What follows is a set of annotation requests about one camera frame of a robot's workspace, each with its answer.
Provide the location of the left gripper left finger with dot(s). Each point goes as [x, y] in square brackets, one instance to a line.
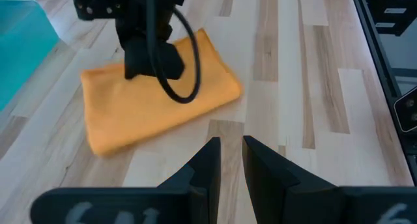
[163, 204]

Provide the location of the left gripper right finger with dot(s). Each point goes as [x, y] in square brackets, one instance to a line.
[293, 201]

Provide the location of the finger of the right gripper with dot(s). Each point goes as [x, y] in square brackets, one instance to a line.
[172, 64]
[137, 58]

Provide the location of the orange microfiber towel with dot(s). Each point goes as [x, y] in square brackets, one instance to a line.
[146, 113]

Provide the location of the teal translucent plastic basket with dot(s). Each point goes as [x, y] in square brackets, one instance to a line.
[23, 48]

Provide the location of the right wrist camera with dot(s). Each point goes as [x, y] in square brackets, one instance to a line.
[94, 2]

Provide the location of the black aluminium table frame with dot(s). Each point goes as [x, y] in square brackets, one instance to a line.
[374, 45]

